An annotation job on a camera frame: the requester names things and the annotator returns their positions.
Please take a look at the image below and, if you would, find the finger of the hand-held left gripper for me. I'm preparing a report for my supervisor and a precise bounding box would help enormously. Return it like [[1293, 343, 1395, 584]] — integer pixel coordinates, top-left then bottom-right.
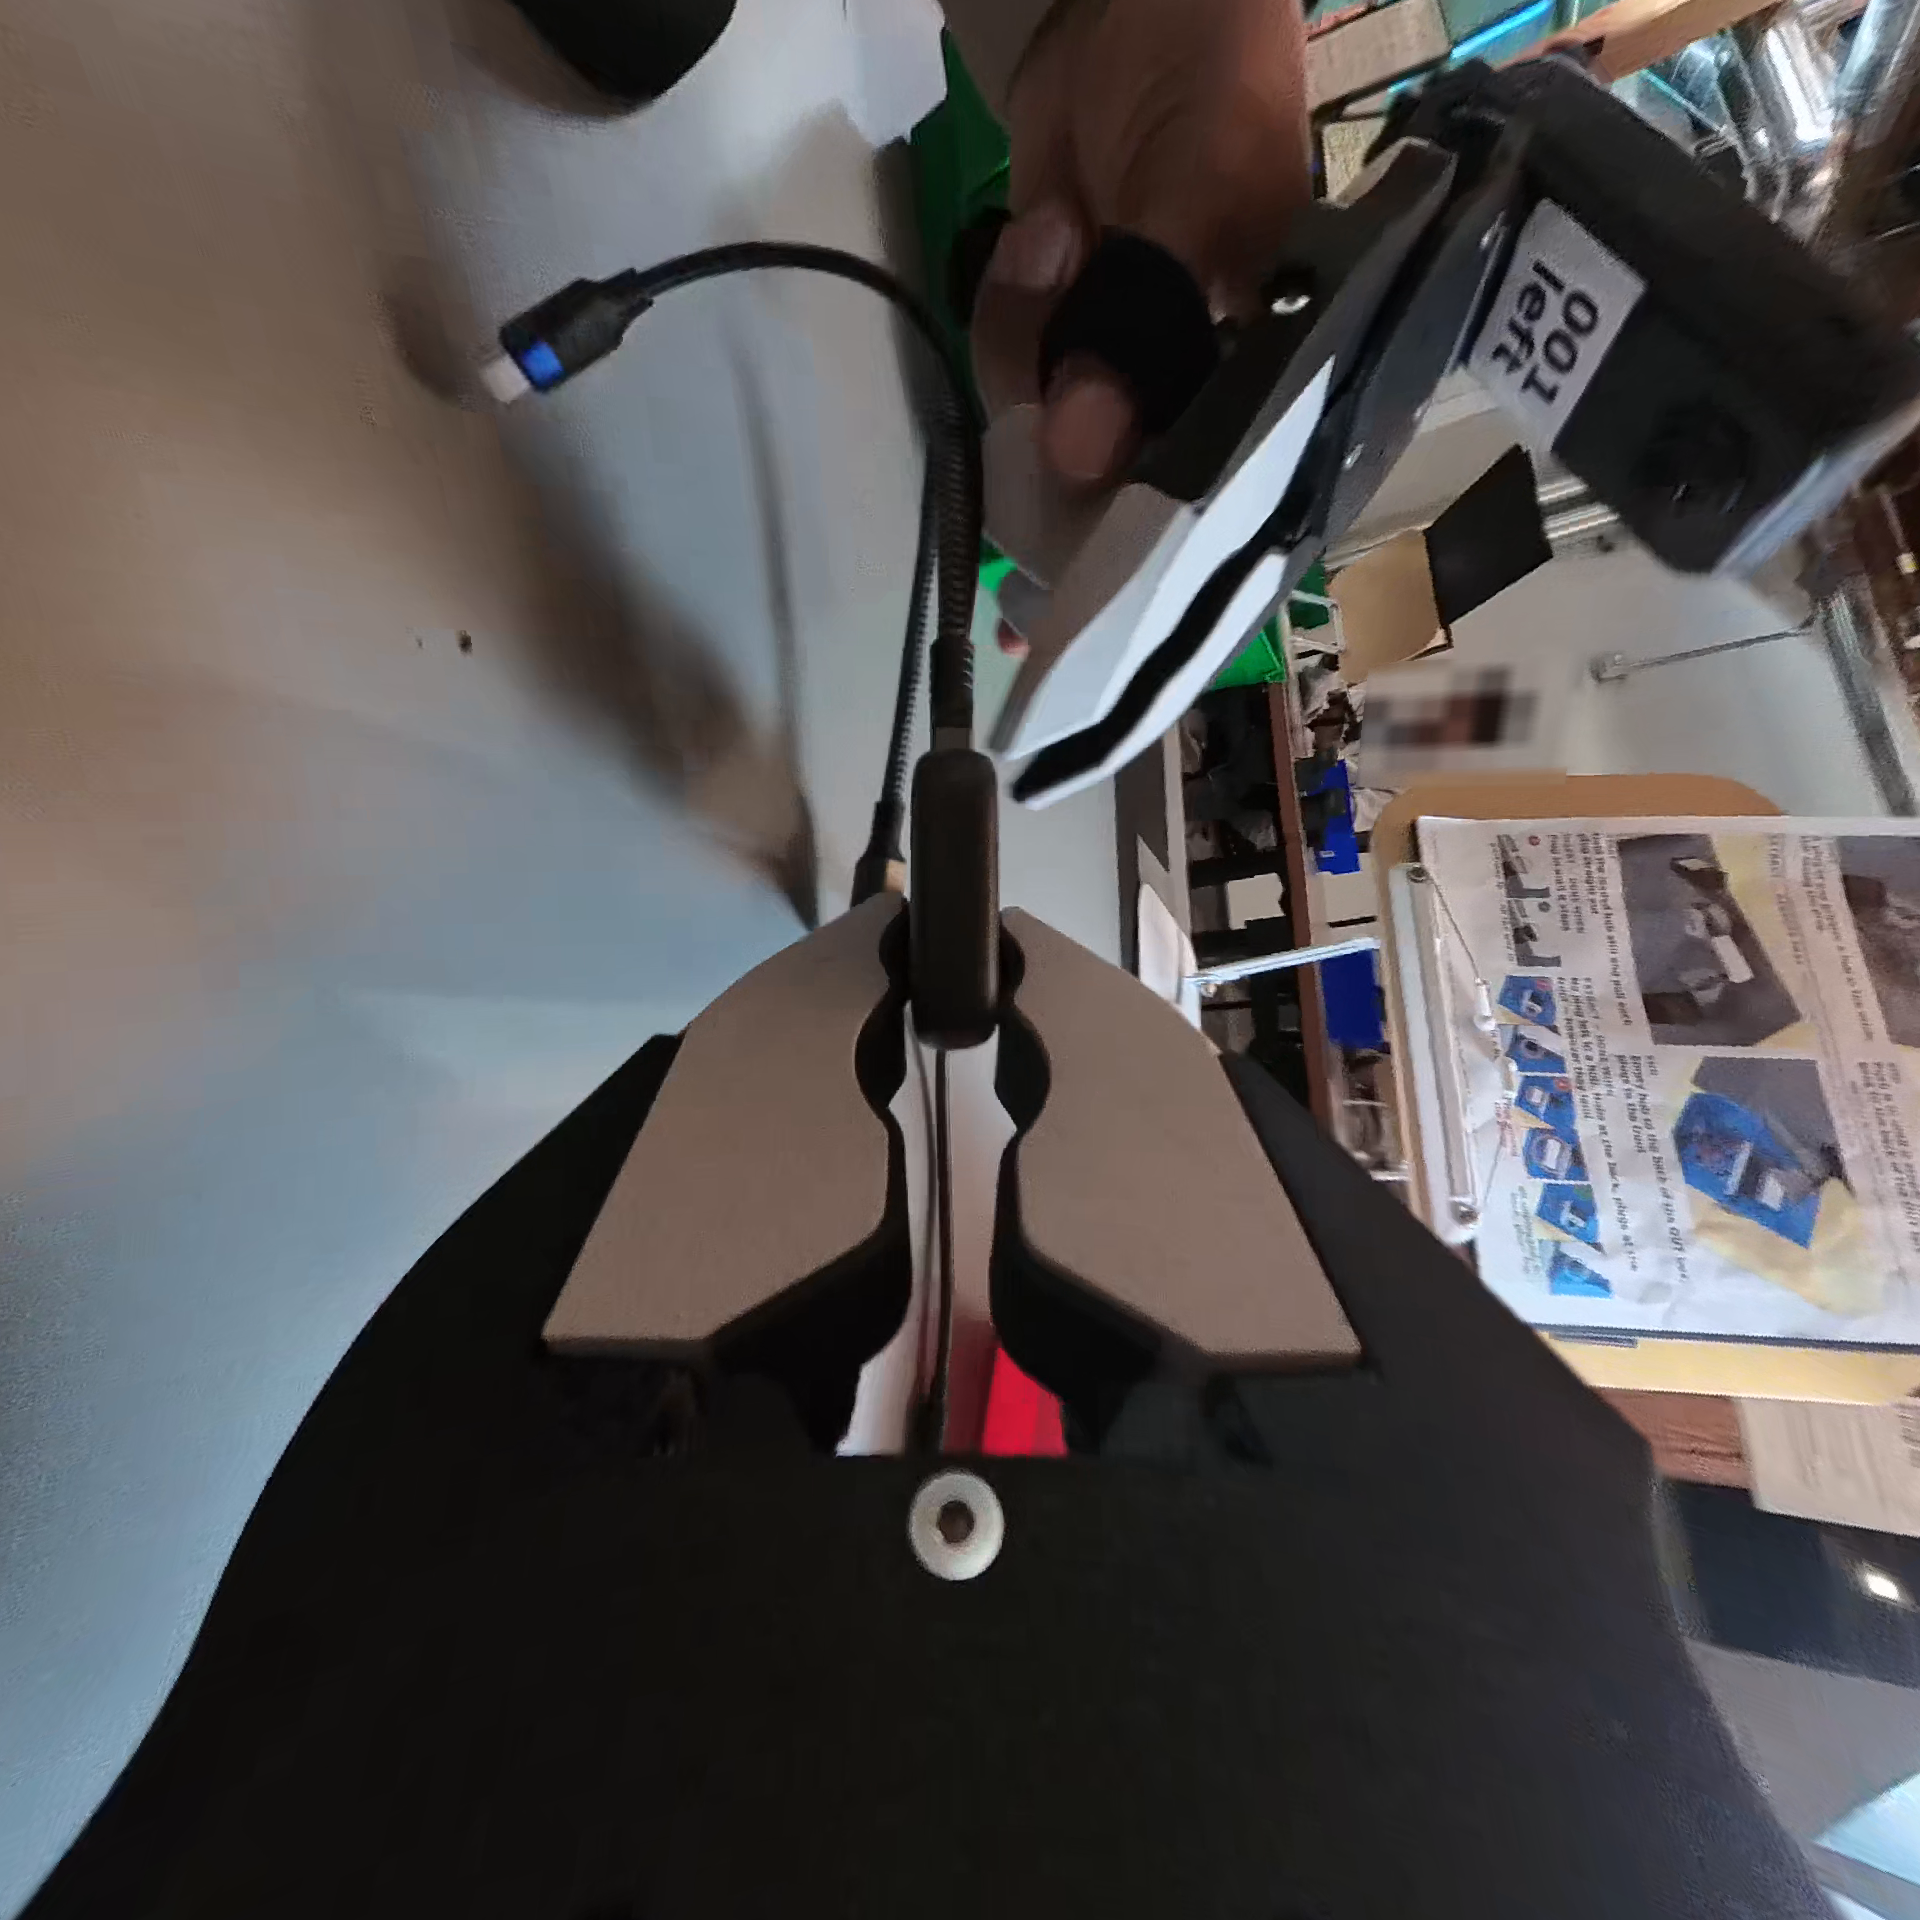
[[982, 360, 1337, 767], [1013, 550, 1325, 808]]

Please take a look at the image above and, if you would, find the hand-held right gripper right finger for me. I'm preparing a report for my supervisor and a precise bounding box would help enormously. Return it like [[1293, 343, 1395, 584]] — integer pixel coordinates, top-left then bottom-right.
[[991, 904, 1364, 1450]]

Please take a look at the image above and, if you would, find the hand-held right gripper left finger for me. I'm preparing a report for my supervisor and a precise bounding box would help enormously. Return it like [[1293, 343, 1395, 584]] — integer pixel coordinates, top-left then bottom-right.
[[545, 895, 917, 1450]]

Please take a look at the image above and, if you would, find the black rounded USB hub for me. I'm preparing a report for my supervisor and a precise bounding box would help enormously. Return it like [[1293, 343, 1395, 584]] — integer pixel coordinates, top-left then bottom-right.
[[912, 749, 1003, 1050]]

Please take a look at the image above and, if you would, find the green plastic bin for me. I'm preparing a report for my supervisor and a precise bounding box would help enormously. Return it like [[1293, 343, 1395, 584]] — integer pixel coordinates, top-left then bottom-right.
[[912, 32, 1337, 690]]

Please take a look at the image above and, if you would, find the black blue-banded USB cable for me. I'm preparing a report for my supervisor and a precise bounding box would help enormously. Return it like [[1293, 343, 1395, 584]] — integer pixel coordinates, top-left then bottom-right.
[[487, 240, 998, 904]]

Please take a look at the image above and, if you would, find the person's left hand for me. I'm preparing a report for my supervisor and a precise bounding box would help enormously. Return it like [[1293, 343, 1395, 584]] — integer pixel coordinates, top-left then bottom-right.
[[971, 0, 1315, 484]]

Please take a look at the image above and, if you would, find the instruction sheet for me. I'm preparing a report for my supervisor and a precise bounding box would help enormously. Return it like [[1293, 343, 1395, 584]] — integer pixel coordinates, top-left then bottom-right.
[[1417, 815, 1920, 1346]]

